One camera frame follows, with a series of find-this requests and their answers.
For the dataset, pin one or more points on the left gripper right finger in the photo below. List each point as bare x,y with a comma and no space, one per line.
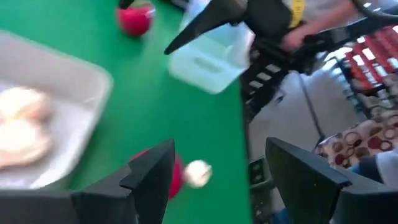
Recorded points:
301,180

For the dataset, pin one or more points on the small dark green box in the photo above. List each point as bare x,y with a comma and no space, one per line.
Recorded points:
259,174

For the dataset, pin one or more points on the small white garlic bulb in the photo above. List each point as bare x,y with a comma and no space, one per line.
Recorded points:
197,174

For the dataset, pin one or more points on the person's hand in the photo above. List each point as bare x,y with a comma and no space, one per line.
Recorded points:
293,39

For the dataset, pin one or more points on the circle-patterned cloth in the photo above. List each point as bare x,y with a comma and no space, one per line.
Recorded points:
357,140

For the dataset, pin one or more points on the clear plastic basket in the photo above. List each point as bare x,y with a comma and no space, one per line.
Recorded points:
211,68

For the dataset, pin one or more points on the red-striped rack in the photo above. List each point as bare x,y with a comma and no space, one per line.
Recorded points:
373,56

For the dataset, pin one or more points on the beige bread rolls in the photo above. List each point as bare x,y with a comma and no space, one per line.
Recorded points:
21,143

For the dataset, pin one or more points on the grey plastic basket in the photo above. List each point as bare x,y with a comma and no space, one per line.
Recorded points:
77,93

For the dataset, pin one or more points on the green table mat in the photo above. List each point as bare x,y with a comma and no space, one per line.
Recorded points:
149,109

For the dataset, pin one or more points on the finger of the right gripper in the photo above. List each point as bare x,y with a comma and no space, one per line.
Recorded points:
125,3
217,15

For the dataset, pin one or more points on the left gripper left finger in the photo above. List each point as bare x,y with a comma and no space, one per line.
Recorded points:
152,186

